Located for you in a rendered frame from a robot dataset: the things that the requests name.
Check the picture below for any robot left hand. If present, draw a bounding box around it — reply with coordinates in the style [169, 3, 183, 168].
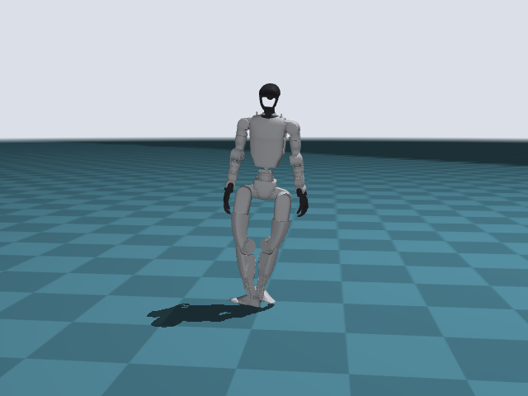
[296, 188, 309, 217]

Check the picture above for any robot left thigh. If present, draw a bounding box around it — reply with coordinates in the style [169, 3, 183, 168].
[260, 187, 291, 253]

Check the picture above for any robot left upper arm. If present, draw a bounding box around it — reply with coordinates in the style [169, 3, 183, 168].
[285, 120, 301, 166]

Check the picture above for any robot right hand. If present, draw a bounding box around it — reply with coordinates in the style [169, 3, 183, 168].
[224, 182, 233, 214]

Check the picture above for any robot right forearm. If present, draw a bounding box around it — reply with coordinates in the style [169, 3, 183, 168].
[226, 151, 241, 189]

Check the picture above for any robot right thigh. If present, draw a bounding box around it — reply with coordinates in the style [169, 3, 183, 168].
[231, 184, 256, 255]

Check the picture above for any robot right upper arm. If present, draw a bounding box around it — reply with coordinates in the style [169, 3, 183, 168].
[231, 117, 252, 161]

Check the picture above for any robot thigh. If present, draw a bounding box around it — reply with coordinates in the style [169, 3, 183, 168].
[260, 187, 291, 253]
[231, 184, 256, 255]

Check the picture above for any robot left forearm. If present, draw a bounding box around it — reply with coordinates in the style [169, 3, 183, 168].
[292, 154, 307, 194]

